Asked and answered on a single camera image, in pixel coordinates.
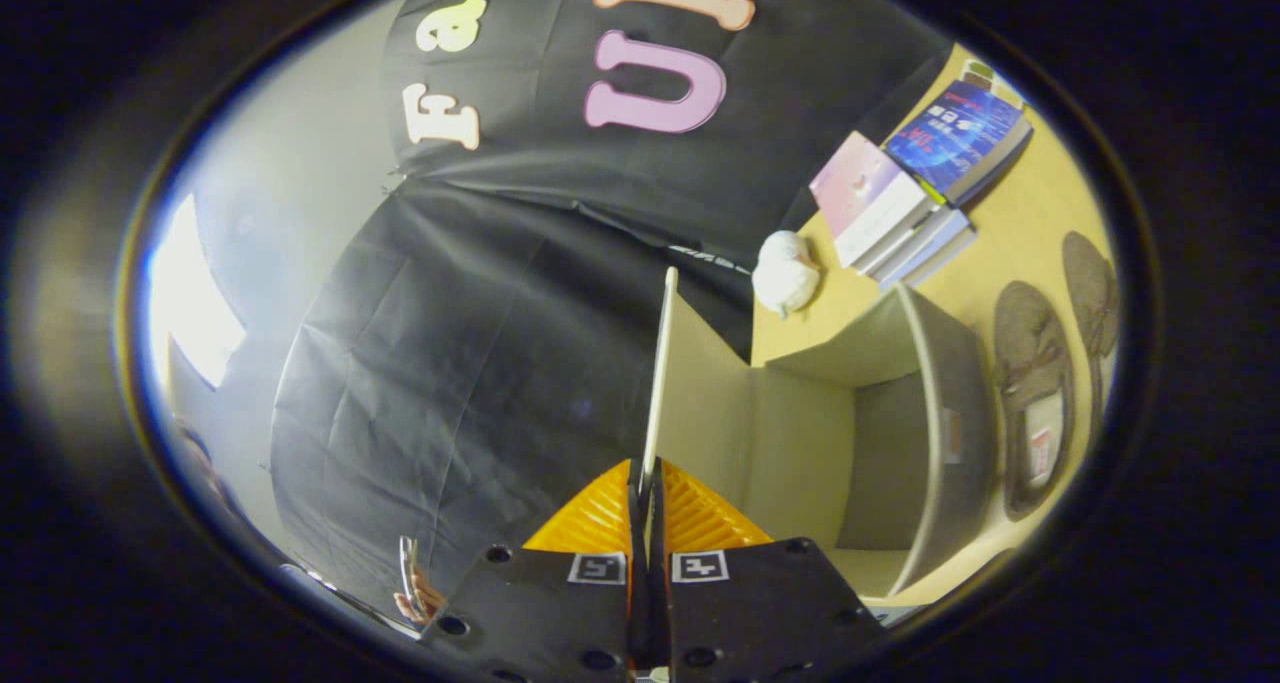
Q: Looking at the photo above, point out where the brown fuzzy slipper shoe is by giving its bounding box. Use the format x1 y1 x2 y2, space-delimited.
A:
993 281 1077 522
1061 231 1121 436

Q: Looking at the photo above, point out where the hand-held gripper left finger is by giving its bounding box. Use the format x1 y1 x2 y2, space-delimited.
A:
420 460 651 683

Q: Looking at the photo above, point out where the white card with coloured patches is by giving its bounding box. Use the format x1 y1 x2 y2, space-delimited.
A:
958 58 1025 106

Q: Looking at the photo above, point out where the white plush toy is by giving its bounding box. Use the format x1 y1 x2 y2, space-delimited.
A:
751 230 822 320

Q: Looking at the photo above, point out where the blue cover book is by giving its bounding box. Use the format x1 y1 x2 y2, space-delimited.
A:
883 80 1034 209

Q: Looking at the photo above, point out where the beige fabric storage box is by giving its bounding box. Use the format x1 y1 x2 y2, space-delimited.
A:
640 268 998 600

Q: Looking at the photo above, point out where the pink cover book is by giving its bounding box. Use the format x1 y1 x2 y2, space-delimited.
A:
809 131 942 269

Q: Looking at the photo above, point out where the white-paged book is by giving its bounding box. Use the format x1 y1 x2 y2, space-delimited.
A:
858 206 972 284

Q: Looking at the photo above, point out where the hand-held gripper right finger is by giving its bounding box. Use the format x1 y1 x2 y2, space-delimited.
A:
648 460 886 683

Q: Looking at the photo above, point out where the black backdrop cloth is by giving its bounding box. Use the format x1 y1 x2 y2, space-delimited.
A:
270 0 956 619

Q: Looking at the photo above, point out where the pale blue book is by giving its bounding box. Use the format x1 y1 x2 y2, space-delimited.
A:
878 225 978 293

